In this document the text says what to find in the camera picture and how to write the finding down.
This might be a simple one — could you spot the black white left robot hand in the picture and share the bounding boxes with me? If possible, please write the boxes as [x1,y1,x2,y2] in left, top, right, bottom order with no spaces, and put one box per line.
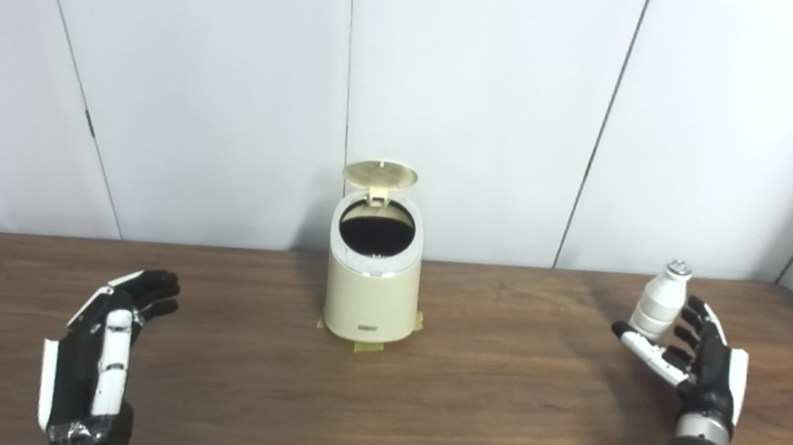
[33,260,183,445]

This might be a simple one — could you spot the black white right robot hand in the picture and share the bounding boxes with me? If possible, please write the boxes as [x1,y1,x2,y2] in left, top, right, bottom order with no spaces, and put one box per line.
[602,287,756,429]

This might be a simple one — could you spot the small white plastic bottle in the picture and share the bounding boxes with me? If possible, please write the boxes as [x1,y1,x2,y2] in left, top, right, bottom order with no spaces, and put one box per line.
[627,255,694,347]

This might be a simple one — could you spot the cream-colored round bin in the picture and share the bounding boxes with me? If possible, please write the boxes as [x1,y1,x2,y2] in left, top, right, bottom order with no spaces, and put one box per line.
[319,186,430,348]

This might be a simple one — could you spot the cream round bin lid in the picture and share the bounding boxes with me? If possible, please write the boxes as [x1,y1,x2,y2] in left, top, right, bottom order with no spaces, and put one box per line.
[339,158,420,210]

